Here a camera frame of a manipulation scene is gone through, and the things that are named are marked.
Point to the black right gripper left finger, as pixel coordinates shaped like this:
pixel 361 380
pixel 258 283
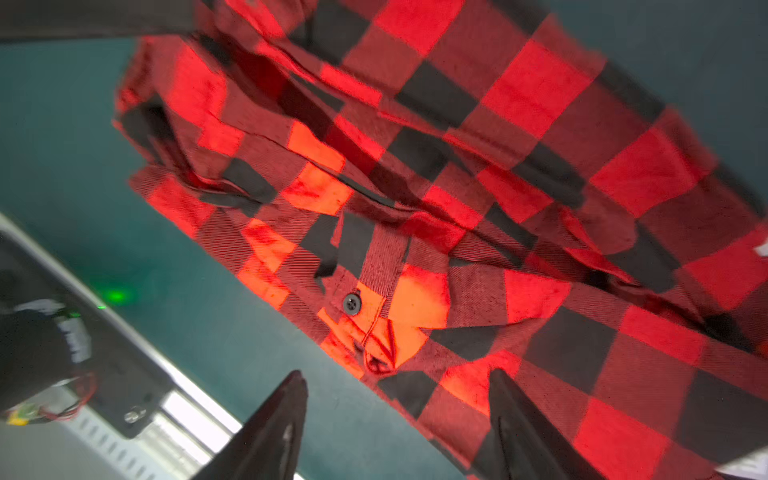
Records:
pixel 268 445

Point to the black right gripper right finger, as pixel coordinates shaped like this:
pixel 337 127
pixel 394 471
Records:
pixel 526 445

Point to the red black plaid shirt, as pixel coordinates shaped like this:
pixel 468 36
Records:
pixel 436 190

